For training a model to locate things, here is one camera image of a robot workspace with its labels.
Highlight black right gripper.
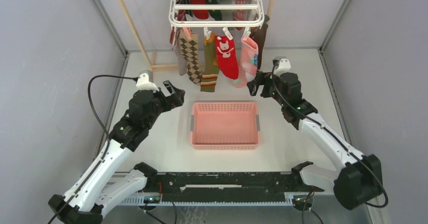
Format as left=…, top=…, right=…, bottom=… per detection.
left=247, top=72, right=288, bottom=108

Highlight pink patterned sock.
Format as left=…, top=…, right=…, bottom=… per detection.
left=232, top=37, right=258, bottom=88

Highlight wooden hanger stand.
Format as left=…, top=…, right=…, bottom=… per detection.
left=109, top=0, right=279, bottom=73

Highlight pink plastic basket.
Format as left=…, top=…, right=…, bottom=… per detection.
left=190, top=101, right=260, bottom=150

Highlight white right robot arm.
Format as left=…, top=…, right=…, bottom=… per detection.
left=247, top=72, right=389, bottom=210

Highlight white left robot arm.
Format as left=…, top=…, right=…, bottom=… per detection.
left=48, top=78, right=185, bottom=223

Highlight white plastic clip hanger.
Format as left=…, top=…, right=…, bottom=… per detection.
left=168, top=0, right=265, bottom=38

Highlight grey ribbed sock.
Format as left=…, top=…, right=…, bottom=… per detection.
left=173, top=30, right=187, bottom=76

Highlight red bear sock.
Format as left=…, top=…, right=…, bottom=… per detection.
left=215, top=35, right=239, bottom=80

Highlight dark brown sock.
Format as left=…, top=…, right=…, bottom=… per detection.
left=250, top=15, right=270, bottom=70

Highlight brown argyle sock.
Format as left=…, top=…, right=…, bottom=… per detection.
left=179, top=28, right=203, bottom=85

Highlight red white patterned sock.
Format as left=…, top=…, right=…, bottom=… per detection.
left=232, top=0, right=251, bottom=31

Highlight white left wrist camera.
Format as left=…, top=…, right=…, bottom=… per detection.
left=136, top=70, right=159, bottom=92

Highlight black right camera cable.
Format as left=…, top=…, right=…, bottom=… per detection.
left=271, top=63, right=389, bottom=208

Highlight black camera cable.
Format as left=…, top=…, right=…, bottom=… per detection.
left=271, top=63, right=389, bottom=208
left=46, top=75, right=139, bottom=224

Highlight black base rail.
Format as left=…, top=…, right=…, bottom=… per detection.
left=134, top=162, right=324, bottom=204

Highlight black left camera cable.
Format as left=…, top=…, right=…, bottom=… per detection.
left=46, top=75, right=139, bottom=224

